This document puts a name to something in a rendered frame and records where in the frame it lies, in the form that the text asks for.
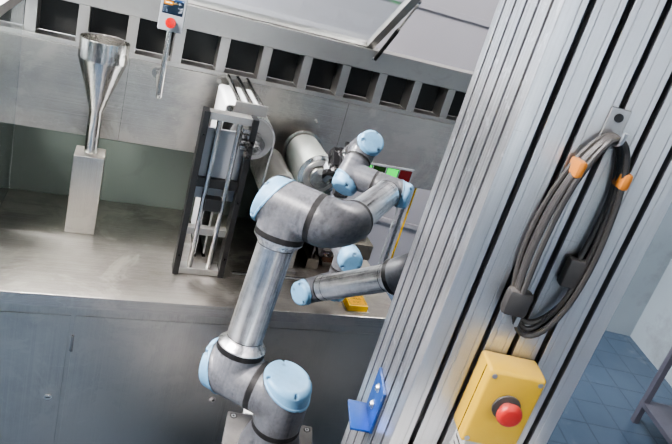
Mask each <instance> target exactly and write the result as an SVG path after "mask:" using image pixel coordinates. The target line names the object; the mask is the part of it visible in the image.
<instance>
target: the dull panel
mask: <svg viewBox="0 0 672 444"><path fill-rule="evenodd" d="M85 138H86V135H79V134H73V133H67V132H61V131H54V130H48V129H42V128H35V127H29V126H23V125H17V124H15V126H14V138H13V150H12V162H11V174H10V186H9V188H10V189H18V190H26V191H34V192H42V193H50V194H58V195H66V196H69V189H70V181H71V173H72V164H73V156H74V153H75V149H76V146H77V145H80V146H85ZM98 148H100V149H106V157H105V164H104V171H103V178H102V185H101V192H100V199H99V200H106V201H113V202H121V203H129V204H137V205H145V206H153V207H161V208H169V209H177V210H183V207H184V202H185V197H186V192H187V187H188V182H189V177H190V171H191V166H192V161H193V156H194V153H192V152H186V151H180V150H174V149H167V148H161V147H155V146H148V145H142V144H136V143H130V142H123V141H117V140H111V139H105V138H99V145H98ZM258 192H259V190H258V187H257V184H256V182H255V179H254V176H253V174H252V171H251V167H250V165H249V169H248V173H247V178H246V182H245V186H244V190H243V195H242V199H241V203H240V207H239V212H238V216H237V217H241V218H249V219H252V218H251V216H250V213H251V212H250V209H251V206H252V203H253V201H254V199H255V197H256V195H257V193H258Z"/></svg>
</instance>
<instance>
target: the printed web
mask: <svg viewBox="0 0 672 444"><path fill-rule="evenodd" d="M257 117H258V119H260V120H263V121H264V122H266V123H267V124H268V125H269V126H270V127H271V129H272V132H273V137H274V140H273V145H272V147H271V149H270V150H269V152H268V153H267V154H265V155H264V156H262V157H261V158H258V159H253V160H251V162H250V167H251V171H252V174H253V176H254V179H255V182H256V184H257V187H258V190H260V189H261V188H262V186H263V183H264V180H265V176H266V173H267V169H268V165H269V162H270V158H271V155H272V151H273V148H274V144H275V132H274V130H273V128H272V126H271V124H270V122H269V120H268V118H267V116H266V118H264V117H259V116H257ZM236 125H237V124H234V123H229V122H223V125H222V129H226V130H233V128H234V127H235V126H236ZM319 155H323V156H328V155H327V154H326V152H325V151H324V150H323V148H322V147H321V145H320V144H319V142H318V141H317V140H316V139H315V138H314V137H313V136H311V135H307V134H303V135H298V136H296V137H295V138H293V139H292V140H291V141H290V143H289V144H288V147H287V152H286V157H285V162H286V164H287V166H288V168H289V170H290V172H291V174H292V176H293V178H294V180H296V181H297V182H298V172H299V169H300V167H301V166H302V164H303V163H304V162H305V161H306V160H308V159H309V158H311V157H314V156H319ZM212 216H213V212H211V211H204V214H203V218H202V223H201V225H207V226H210V225H211V220H212ZM200 238H201V245H202V252H203V254H204V252H205V248H206V243H207V239H208V236H205V235H200Z"/></svg>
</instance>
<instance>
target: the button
mask: <svg viewBox="0 0 672 444"><path fill-rule="evenodd" d="M343 302H344V305H345V307H346V309H347V311H359V312H367V310H368V305H367V303H366V301H365V299H364V298H363V296H356V297H349V298H345V299H344V300H343Z"/></svg>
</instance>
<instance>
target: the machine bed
mask: <svg viewBox="0 0 672 444"><path fill-rule="evenodd" d="M68 197H69V196H66V195H58V194H50V193H42V192H34V191H26V190H18V189H10V188H9V190H8V192H7V194H6V196H5V198H4V200H3V202H2V204H1V206H0V303H5V304H20V305H35V306H51V307H66V308H81V309H97V310H112V311H128V312H143V313H158V314H174V315H189V316H204V317H220V318H232V316H233V313H234V310H235V307H236V304H237V301H238V298H239V295H240V292H241V289H242V286H243V283H244V280H245V277H246V276H244V275H233V274H232V272H231V271H239V272H247V271H248V268H249V265H250V262H251V259H252V256H253V253H254V250H255V247H256V244H257V241H258V238H257V236H256V235H255V233H254V229H255V226H256V222H257V221H254V220H253V219H249V218H241V217H237V220H236V224H235V229H234V233H233V237H232V241H231V246H230V250H229V254H228V258H227V262H226V267H225V271H224V275H223V278H217V276H206V275H195V274H183V273H178V274H172V262H173V257H174V252H175V247H176V242H177V237H178V232H179V227H180V222H181V217H182V212H183V210H177V209H169V208H161V207H153V206H145V205H137V204H129V203H121V202H113V201H106V200H99V206H98V213H97V220H96V226H95V232H94V235H91V234H82V233H73V232H65V231H64V230H65V221H66V213H67V205H68ZM212 237H213V236H208V239H207V243H206V248H205V252H204V254H203V252H202V245H201V238H200V235H199V237H198V242H197V247H196V257H194V259H193V262H196V263H206V264H207V260H208V255H209V251H210V246H211V242H212ZM293 266H294V268H295V271H296V273H295V274H286V276H293V277H304V278H309V277H312V276H316V275H319V274H323V273H326V272H329V270H330V266H326V265H321V263H320V260H319V263H318V267H317V269H308V268H305V266H304V264H303V261H302V259H301V257H300V254H299V252H298V250H297V254H296V258H295V261H294V265H293ZM296 281H299V280H288V279H284V281H283V284H282V287H281V290H280V293H279V296H278V299H277V302H276V305H275V307H274V310H273V313H272V316H271V319H270V321H281V322H297V323H312V324H327V325H343V326H358V327H374V328H382V327H383V324H384V321H385V319H386V316H387V313H388V310H389V307H390V305H391V302H392V301H391V299H390V298H389V296H388V294H387V293H386V292H384V293H377V294H370V295H363V298H364V299H365V301H366V303H367V305H368V312H369V314H362V313H349V312H346V311H345V309H344V307H343V305H342V303H341V301H340V302H337V301H335V302H334V301H330V300H328V301H321V302H314V303H310V304H309V305H304V306H300V305H297V304H296V303H295V302H294V301H293V299H292V296H291V287H292V285H293V284H294V283H295V282H296Z"/></svg>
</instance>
